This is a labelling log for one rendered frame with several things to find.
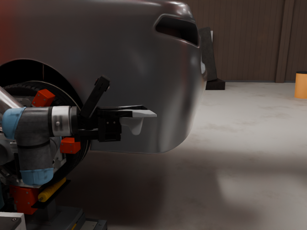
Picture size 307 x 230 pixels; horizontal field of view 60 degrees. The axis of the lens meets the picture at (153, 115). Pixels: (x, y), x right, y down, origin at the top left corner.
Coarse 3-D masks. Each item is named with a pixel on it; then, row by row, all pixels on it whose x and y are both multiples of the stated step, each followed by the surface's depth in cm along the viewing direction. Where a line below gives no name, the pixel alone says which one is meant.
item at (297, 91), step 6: (300, 72) 704; (306, 72) 703; (300, 78) 707; (306, 78) 698; (300, 84) 710; (306, 84) 702; (300, 90) 713; (306, 90) 707; (294, 96) 737; (300, 96) 716; (306, 96) 712
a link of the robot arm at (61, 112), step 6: (54, 108) 63; (60, 108) 64; (66, 108) 64; (54, 114) 62; (60, 114) 62; (66, 114) 62; (54, 120) 62; (60, 120) 62; (66, 120) 62; (54, 126) 62; (60, 126) 62; (66, 126) 62; (54, 132) 63; (60, 132) 63; (66, 132) 63
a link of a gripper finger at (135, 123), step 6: (132, 114) 61; (138, 114) 61; (144, 114) 61; (150, 114) 61; (156, 114) 62; (120, 120) 64; (126, 120) 63; (132, 120) 63; (138, 120) 62; (132, 126) 63; (138, 126) 62; (132, 132) 63; (138, 132) 62
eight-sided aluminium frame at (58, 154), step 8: (16, 96) 149; (24, 96) 148; (32, 96) 148; (24, 104) 144; (56, 160) 149; (64, 160) 154; (0, 168) 164; (56, 168) 151; (0, 176) 160; (8, 176) 162; (16, 176) 163; (8, 184) 160; (16, 184) 159; (24, 184) 158
